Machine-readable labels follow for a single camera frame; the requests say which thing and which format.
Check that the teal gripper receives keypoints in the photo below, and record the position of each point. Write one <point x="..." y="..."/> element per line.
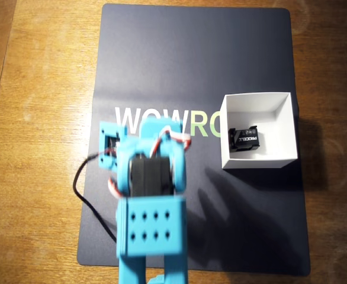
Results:
<point x="160" y="123"/>

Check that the small black battery pack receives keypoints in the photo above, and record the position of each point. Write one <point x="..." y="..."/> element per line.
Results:
<point x="246" y="139"/>

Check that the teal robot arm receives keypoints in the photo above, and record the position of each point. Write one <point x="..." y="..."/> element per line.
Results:
<point x="149" y="225"/>

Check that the white open cardboard box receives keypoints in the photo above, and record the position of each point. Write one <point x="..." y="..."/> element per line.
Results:
<point x="280" y="106"/>

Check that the black printed desk mat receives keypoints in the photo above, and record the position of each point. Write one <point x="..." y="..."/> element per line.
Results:
<point x="191" y="59"/>

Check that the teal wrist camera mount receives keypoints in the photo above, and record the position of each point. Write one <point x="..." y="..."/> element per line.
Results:
<point x="109" y="148"/>

